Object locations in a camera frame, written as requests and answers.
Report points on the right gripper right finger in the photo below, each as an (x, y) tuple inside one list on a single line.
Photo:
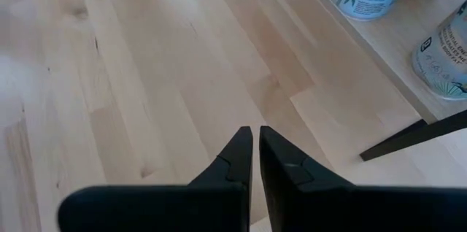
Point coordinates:
[(310, 206)]

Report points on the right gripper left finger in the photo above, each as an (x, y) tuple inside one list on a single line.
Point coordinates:
[(204, 206)]

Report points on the wooden shelf with black legs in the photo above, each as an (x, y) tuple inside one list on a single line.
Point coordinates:
[(394, 42)]

